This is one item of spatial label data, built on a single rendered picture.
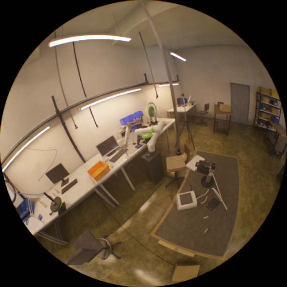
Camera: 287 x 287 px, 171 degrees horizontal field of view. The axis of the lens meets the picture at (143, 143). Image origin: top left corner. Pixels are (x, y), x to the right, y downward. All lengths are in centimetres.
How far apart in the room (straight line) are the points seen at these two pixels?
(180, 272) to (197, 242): 94
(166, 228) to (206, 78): 600
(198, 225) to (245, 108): 586
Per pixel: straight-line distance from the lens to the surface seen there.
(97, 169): 195
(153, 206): 212
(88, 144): 240
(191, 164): 135
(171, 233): 98
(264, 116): 611
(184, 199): 99
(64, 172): 220
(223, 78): 594
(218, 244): 107
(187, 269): 185
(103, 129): 246
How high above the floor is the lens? 196
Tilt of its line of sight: 30 degrees down
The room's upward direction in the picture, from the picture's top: 16 degrees counter-clockwise
